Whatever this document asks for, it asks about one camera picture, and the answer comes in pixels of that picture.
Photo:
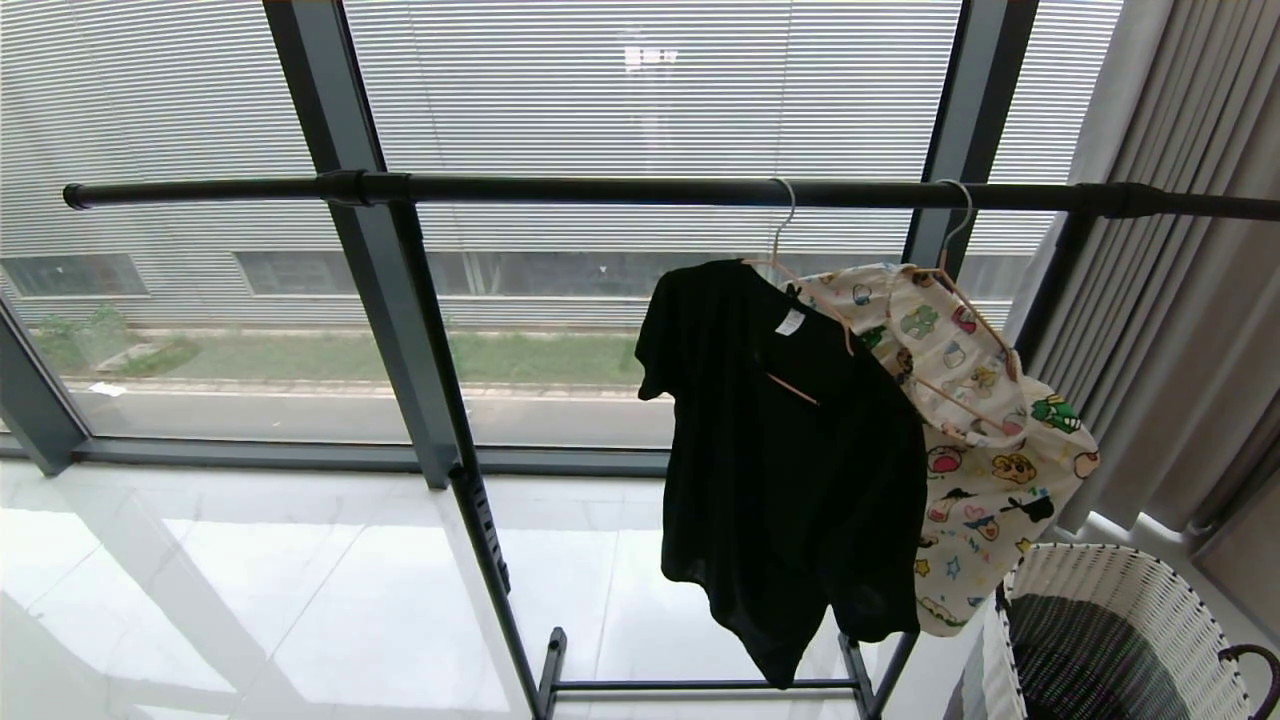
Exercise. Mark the black garment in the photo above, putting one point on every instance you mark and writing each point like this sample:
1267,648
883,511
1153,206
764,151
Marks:
790,500

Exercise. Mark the pink clothes hanger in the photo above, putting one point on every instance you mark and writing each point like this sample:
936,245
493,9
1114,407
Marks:
790,215
958,225

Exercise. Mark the cream printed garment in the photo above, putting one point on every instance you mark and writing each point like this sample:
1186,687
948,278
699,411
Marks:
1000,500

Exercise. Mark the black clothes rack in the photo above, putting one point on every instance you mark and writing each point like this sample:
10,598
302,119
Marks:
600,190

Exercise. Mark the white laundry basket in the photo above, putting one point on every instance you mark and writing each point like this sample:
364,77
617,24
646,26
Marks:
1100,610

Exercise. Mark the window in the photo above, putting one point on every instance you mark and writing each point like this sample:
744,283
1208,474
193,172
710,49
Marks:
650,80

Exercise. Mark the beige curtain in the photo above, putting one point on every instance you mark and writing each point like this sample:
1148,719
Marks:
1180,300

